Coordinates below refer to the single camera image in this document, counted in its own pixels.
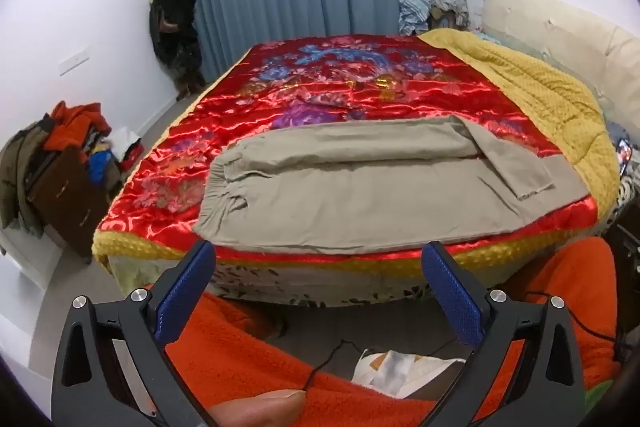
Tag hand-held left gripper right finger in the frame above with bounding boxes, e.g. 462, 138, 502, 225
421, 241, 587, 427

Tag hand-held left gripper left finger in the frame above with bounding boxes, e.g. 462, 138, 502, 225
50, 239, 217, 427

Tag khaki pants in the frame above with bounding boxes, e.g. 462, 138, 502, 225
192, 114, 588, 255

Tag person's left hand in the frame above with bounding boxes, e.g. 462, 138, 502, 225
206, 389, 307, 427

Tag orange fleece clothing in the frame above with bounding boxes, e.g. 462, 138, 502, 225
165, 237, 621, 427

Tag white plastic bag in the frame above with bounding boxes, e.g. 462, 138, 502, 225
350, 347, 466, 398

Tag leopard print bed sheet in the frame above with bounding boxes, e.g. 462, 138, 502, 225
107, 252, 436, 308

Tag brown wooden dresser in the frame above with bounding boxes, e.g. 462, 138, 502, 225
27, 147, 123, 258

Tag red box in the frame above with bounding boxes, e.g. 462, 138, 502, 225
120, 142, 146, 170

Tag blue cloth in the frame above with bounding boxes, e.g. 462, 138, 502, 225
89, 147, 115, 184

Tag dark nightstand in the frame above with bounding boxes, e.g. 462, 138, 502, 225
607, 207, 640, 308

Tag orange red garment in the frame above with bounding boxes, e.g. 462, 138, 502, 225
42, 101, 113, 152

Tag olive green jacket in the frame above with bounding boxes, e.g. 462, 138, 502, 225
0, 119, 51, 238

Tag red satin quilt yellow backing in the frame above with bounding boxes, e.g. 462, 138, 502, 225
92, 29, 621, 278

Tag dark hanging coat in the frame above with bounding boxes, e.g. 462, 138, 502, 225
147, 0, 206, 100

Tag cream padded headboard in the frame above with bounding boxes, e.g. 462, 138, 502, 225
482, 0, 640, 128

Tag pile of patterned clothes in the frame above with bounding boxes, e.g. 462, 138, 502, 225
398, 0, 471, 35

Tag black cable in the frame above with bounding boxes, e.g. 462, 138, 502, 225
525, 289, 621, 343
300, 339, 361, 393

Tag white wall plate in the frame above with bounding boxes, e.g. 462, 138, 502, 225
57, 47, 91, 75

